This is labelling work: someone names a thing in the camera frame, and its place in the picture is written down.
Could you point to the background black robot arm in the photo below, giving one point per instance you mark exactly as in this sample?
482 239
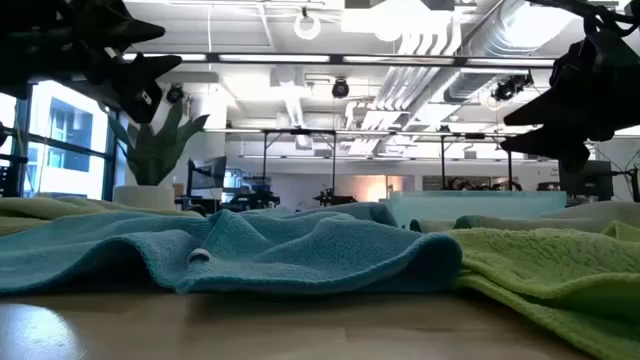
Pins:
255 199
332 199

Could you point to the black window frame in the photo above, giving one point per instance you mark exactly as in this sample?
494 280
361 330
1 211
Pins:
22 150

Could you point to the black round ceiling fixture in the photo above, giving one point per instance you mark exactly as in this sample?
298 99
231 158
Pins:
174 93

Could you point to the teal translucent plastic tray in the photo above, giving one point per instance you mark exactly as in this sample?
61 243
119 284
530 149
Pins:
475 205

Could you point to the snake plant in white pot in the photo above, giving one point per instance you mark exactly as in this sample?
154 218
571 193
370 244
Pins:
150 155

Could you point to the black background gantry frame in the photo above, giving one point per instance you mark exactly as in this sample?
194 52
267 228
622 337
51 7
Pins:
300 131

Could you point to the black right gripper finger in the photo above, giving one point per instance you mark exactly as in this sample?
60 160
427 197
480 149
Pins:
565 110
555 142

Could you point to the black round ceiling camera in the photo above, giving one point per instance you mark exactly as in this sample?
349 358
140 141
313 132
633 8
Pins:
340 89

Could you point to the lime green microfiber towel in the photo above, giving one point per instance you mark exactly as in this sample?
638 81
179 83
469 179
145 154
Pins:
550 270

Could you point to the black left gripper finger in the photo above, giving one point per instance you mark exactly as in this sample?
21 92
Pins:
130 27
150 67

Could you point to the black equipment rack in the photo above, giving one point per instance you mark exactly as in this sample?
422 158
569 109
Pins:
10 175

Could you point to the sage green microfiber towel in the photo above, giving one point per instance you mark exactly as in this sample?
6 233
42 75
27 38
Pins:
50 210

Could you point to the silver ceiling ventilation duct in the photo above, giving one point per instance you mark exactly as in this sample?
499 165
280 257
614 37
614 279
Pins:
520 30

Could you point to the black ceiling camera cluster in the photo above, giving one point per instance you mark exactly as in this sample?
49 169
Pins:
507 89

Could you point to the blue microfiber towel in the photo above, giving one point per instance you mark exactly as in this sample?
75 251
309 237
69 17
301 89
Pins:
370 212
300 250

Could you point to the black overhead beam with lights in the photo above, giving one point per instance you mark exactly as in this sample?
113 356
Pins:
275 58

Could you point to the black computer monitor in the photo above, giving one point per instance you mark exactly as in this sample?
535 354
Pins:
212 172
597 186

